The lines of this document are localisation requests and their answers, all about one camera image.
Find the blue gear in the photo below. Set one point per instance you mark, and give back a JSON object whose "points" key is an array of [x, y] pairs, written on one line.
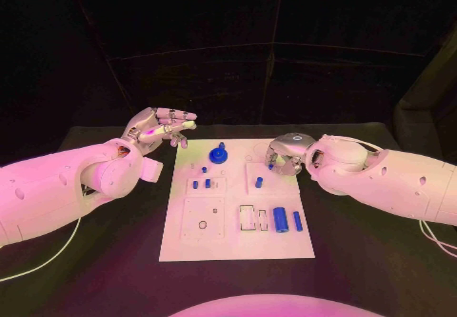
{"points": [[218, 155]]}

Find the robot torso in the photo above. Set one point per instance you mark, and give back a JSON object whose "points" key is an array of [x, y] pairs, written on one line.
{"points": [[277, 305]]}

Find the thick long blue cylinder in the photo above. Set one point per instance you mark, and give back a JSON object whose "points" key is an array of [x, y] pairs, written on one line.
{"points": [[280, 220]]}

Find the white task board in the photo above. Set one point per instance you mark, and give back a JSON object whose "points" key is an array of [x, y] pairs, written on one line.
{"points": [[236, 203]]}

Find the short blue cylinder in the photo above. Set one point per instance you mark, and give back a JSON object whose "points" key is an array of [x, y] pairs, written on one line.
{"points": [[259, 182]]}

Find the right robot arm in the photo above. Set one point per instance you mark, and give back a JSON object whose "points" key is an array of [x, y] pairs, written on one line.
{"points": [[390, 180]]}

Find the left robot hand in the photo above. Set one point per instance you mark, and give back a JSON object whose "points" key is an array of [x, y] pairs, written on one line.
{"points": [[158, 123]]}

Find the thin long blue cylinder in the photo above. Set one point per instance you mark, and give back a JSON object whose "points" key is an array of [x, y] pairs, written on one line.
{"points": [[298, 221]]}

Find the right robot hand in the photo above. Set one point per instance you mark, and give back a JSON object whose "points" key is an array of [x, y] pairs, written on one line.
{"points": [[286, 151]]}

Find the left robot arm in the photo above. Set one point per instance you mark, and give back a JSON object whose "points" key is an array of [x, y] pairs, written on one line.
{"points": [[54, 183]]}

